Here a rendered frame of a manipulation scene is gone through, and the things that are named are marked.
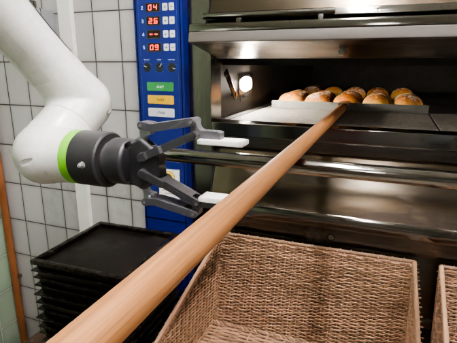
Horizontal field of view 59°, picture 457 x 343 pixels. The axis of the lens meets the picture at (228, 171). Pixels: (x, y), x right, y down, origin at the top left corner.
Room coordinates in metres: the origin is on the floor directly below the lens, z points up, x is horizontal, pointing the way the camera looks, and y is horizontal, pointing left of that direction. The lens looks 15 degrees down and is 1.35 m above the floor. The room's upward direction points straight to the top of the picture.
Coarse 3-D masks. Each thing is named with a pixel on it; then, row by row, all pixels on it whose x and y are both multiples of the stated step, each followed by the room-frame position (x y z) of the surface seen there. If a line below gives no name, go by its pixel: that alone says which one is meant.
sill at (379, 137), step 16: (224, 128) 1.18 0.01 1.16; (240, 128) 1.16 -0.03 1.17; (256, 128) 1.15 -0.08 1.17; (272, 128) 1.13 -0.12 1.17; (288, 128) 1.11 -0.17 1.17; (304, 128) 1.10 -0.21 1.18; (336, 128) 1.07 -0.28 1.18; (352, 128) 1.07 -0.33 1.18; (368, 128) 1.07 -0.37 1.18; (384, 128) 1.07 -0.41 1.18; (368, 144) 1.03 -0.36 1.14; (384, 144) 1.02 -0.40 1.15; (400, 144) 1.01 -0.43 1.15; (416, 144) 0.99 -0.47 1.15; (432, 144) 0.98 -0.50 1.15; (448, 144) 0.97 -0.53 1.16
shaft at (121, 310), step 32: (320, 128) 0.91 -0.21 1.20; (288, 160) 0.62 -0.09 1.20; (256, 192) 0.46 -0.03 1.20; (192, 224) 0.35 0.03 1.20; (224, 224) 0.37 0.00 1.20; (160, 256) 0.28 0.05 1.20; (192, 256) 0.30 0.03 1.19; (128, 288) 0.24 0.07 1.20; (160, 288) 0.26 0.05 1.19; (96, 320) 0.21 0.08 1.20; (128, 320) 0.22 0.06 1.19
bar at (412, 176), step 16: (176, 160) 0.82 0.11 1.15; (192, 160) 0.80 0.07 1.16; (208, 160) 0.79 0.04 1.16; (224, 160) 0.78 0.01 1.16; (240, 160) 0.77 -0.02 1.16; (256, 160) 0.76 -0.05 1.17; (304, 160) 0.73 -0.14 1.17; (320, 160) 0.72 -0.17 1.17; (336, 176) 0.70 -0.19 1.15; (352, 176) 0.69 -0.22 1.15; (368, 176) 0.68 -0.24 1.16; (384, 176) 0.67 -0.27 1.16; (400, 176) 0.66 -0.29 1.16; (416, 176) 0.65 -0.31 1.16; (432, 176) 0.64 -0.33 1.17; (448, 176) 0.64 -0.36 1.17
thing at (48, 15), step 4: (36, 8) 1.34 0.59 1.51; (40, 8) 1.35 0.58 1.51; (40, 12) 1.35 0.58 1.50; (44, 12) 1.36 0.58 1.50; (48, 12) 1.38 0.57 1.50; (52, 12) 1.39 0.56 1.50; (44, 16) 1.36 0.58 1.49; (48, 16) 1.38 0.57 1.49; (52, 16) 1.39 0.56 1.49; (48, 20) 1.38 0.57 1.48; (52, 20) 1.39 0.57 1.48; (52, 24) 1.39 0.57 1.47; (52, 28) 1.39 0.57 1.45
